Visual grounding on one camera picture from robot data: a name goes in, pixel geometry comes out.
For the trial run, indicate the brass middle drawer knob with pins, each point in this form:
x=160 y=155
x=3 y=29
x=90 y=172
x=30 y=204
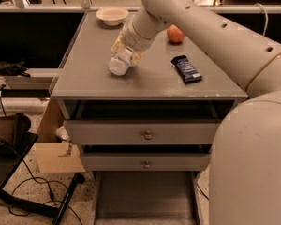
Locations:
x=146 y=165

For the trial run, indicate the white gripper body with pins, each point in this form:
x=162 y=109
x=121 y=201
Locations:
x=135 y=38

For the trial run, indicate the white bowl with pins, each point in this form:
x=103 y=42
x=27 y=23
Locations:
x=112 y=16

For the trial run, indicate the black monitor stand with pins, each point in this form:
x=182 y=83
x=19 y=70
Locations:
x=15 y=142

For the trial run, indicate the grey middle drawer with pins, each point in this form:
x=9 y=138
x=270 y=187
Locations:
x=135 y=161

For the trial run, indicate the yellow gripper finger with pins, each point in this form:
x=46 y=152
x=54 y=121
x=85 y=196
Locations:
x=135 y=58
x=118 y=45

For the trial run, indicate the cardboard box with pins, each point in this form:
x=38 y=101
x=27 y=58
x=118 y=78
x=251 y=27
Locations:
x=54 y=150

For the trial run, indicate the grey top drawer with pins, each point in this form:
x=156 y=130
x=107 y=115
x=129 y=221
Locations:
x=93 y=132

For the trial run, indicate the grey drawer cabinet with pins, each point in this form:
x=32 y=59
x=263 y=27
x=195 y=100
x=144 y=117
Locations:
x=151 y=91

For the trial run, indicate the grey bottom drawer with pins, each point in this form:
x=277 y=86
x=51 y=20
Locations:
x=146 y=198

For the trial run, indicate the grey drawer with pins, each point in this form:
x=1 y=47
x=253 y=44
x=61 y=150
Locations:
x=93 y=132
x=146 y=198
x=135 y=161

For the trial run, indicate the clear plastic water bottle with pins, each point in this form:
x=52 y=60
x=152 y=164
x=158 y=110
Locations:
x=120 y=62

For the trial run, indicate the brass top drawer knob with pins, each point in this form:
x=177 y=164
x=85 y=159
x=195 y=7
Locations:
x=148 y=135

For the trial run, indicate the dark blue snack bar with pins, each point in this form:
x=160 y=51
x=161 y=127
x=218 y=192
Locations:
x=186 y=70

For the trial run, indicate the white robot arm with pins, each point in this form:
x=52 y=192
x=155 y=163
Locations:
x=245 y=164

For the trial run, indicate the brass drawer knob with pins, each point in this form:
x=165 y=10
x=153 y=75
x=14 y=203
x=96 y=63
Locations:
x=146 y=165
x=148 y=135

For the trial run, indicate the red apple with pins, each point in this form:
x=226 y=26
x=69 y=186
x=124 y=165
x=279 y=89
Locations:
x=175 y=35

